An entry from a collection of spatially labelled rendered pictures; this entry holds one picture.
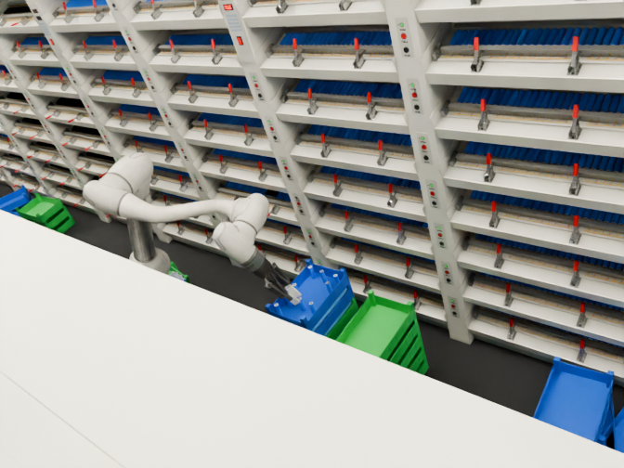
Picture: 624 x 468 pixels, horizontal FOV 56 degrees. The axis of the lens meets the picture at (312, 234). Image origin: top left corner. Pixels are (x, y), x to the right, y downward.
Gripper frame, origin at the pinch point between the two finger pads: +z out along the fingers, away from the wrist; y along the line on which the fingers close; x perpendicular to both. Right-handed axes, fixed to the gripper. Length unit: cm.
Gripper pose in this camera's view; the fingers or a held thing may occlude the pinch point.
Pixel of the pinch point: (292, 294)
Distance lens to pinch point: 232.7
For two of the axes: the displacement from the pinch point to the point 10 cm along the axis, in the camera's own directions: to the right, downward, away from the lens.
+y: -1.0, 6.3, -7.7
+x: 7.5, -4.5, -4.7
